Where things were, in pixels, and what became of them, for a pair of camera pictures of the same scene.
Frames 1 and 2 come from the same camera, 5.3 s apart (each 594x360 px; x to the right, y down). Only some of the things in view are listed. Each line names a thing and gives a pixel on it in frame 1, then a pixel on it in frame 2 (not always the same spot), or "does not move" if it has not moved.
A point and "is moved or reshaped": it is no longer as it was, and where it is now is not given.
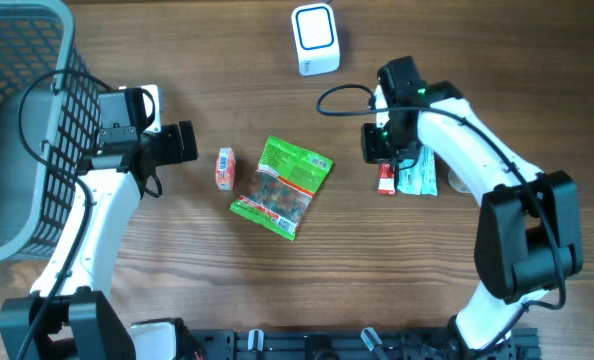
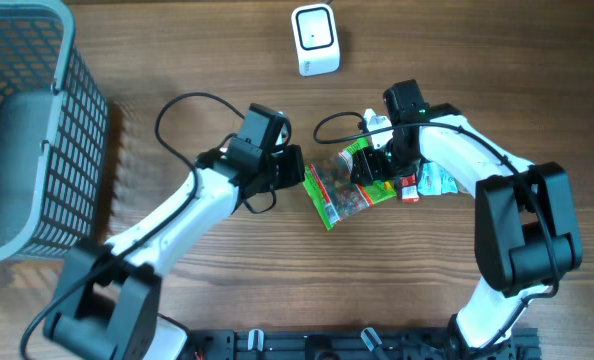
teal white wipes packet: [418, 175] is moved or reshaped
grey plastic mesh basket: [39, 124] does not move
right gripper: [371, 151] → [365, 161]
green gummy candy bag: [285, 183] → [334, 195]
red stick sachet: [386, 183] is moved or reshaped
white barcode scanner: [316, 39] does not move
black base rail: [350, 344] does not move
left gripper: [175, 154] → [296, 168]
